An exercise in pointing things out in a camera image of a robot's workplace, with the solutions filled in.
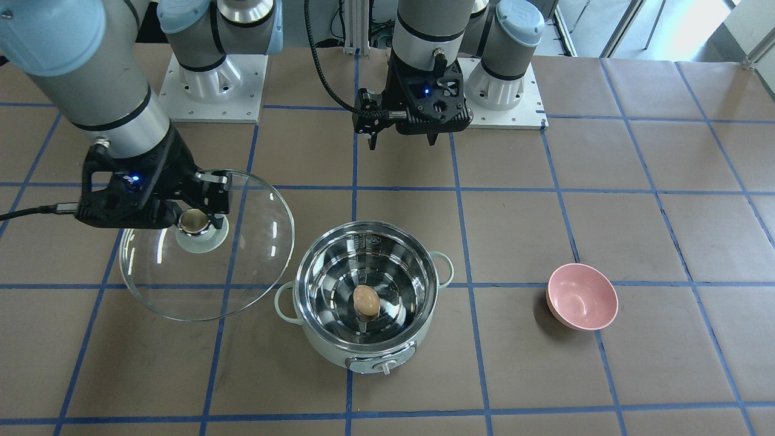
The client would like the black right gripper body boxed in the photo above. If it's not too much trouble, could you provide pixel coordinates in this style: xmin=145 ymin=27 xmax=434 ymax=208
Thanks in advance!
xmin=74 ymin=126 xmax=201 ymax=230

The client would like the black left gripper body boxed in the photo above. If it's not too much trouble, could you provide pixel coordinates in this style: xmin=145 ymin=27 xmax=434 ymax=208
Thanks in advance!
xmin=352 ymin=53 xmax=472 ymax=135

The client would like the glass pot lid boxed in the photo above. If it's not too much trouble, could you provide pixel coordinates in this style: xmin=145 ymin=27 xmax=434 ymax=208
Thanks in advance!
xmin=119 ymin=170 xmax=295 ymax=322

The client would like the beige egg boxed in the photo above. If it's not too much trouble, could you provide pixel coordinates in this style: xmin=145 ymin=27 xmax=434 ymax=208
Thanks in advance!
xmin=352 ymin=285 xmax=381 ymax=320

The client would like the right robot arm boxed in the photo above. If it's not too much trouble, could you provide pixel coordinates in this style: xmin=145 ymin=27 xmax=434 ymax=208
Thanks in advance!
xmin=2 ymin=1 xmax=283 ymax=230

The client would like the pale green steel pot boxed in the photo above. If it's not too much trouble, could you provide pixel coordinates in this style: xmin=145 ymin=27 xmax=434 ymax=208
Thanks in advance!
xmin=274 ymin=220 xmax=455 ymax=375

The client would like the pink bowl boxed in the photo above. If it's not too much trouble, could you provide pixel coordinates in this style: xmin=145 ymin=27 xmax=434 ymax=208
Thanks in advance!
xmin=546 ymin=263 xmax=619 ymax=331

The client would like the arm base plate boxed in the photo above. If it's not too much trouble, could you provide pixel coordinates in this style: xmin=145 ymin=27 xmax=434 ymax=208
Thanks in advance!
xmin=158 ymin=54 xmax=269 ymax=124
xmin=458 ymin=58 xmax=549 ymax=130

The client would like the aluminium frame post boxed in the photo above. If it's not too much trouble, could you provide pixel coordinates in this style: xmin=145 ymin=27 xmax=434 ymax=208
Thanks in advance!
xmin=343 ymin=0 xmax=371 ymax=58

